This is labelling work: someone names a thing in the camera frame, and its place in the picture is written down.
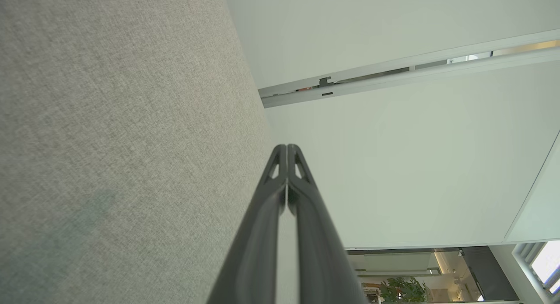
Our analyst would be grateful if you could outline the grey metal partition post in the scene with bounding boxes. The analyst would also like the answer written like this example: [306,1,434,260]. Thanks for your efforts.
[258,29,560,108]

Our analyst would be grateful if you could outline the green potted plant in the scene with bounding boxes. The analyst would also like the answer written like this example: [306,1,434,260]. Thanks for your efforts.
[378,276,431,304]

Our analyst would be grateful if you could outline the white framed window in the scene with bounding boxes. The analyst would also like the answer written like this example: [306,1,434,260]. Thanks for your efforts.
[512,241,560,296]

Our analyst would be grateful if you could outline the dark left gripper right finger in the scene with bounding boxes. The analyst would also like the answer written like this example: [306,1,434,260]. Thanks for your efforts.
[287,144,369,304]

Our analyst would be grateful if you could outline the dark grey column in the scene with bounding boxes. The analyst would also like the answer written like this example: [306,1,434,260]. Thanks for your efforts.
[464,246,519,301]

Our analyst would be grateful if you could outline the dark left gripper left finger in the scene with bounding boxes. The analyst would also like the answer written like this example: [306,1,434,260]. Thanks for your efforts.
[206,144,288,304]

